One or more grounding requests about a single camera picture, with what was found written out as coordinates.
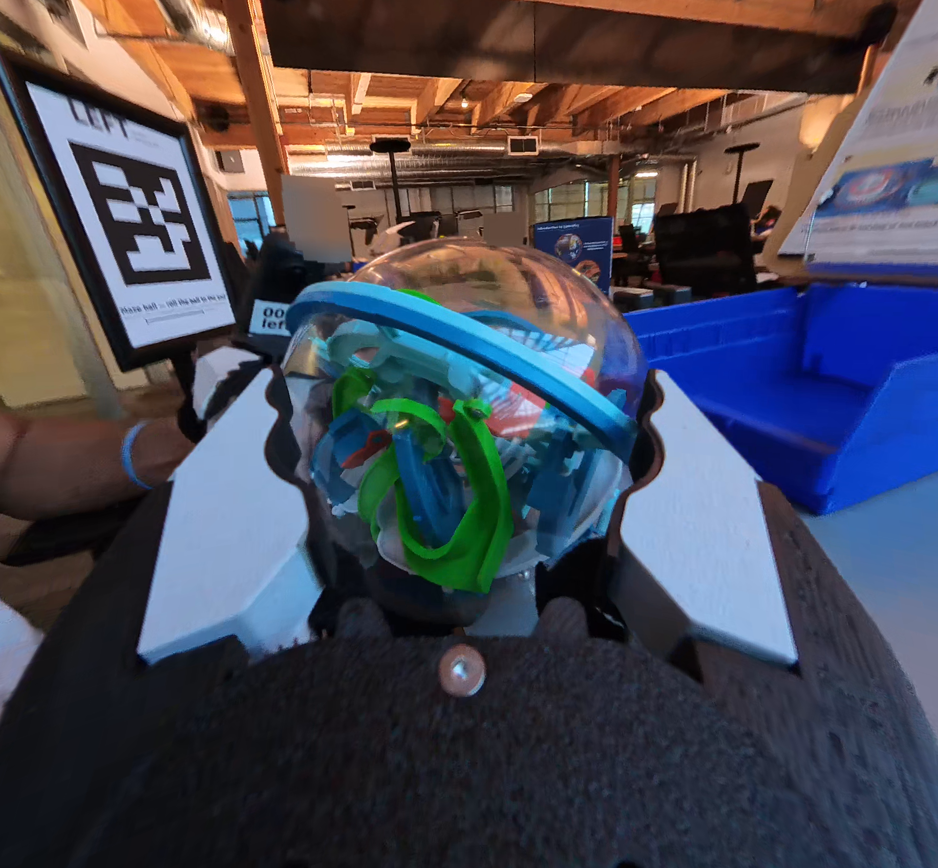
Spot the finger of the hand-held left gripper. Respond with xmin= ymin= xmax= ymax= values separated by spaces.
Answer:
xmin=192 ymin=346 xmax=266 ymax=418

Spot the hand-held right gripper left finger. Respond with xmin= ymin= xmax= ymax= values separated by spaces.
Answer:
xmin=137 ymin=368 xmax=328 ymax=665

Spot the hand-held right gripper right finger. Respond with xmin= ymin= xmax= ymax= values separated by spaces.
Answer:
xmin=607 ymin=371 xmax=800 ymax=666

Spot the clear plastic maze ball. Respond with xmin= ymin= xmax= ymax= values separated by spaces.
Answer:
xmin=282 ymin=236 xmax=649 ymax=594

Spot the person's left forearm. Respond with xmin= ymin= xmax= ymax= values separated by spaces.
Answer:
xmin=0 ymin=410 xmax=136 ymax=521

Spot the person's left hand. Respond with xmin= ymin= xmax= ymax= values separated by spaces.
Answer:
xmin=147 ymin=419 xmax=197 ymax=491

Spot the blue wristband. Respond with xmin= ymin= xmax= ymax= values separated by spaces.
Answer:
xmin=119 ymin=421 xmax=153 ymax=492

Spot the blue plastic bin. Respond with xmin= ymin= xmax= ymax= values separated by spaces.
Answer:
xmin=623 ymin=280 xmax=938 ymax=517

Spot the blue printed display stand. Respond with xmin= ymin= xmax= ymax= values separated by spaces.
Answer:
xmin=532 ymin=216 xmax=616 ymax=295

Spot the white and blue poster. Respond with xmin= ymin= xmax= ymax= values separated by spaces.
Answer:
xmin=775 ymin=0 xmax=938 ymax=279

